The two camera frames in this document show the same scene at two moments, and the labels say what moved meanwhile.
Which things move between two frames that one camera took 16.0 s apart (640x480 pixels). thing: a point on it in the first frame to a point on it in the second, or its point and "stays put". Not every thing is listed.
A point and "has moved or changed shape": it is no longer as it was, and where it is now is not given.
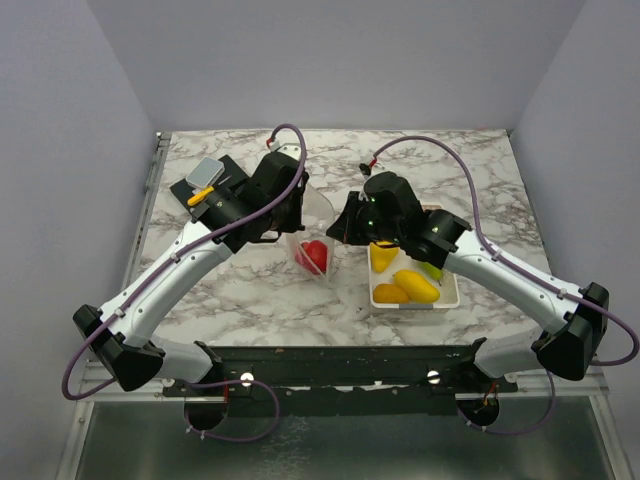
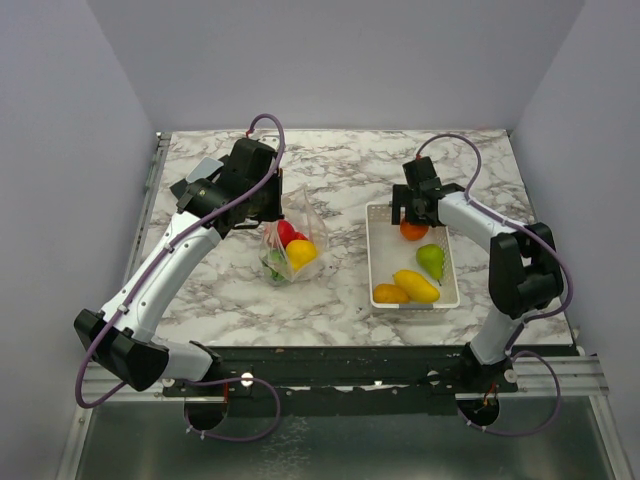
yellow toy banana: (416, 286) stays put
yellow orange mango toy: (389, 293) stays put
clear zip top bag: (310, 249) has moved or changed shape
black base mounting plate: (343, 379) stays put
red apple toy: (318, 252) to (287, 233)
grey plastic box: (204, 173) stays put
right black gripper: (344, 229) to (402, 197)
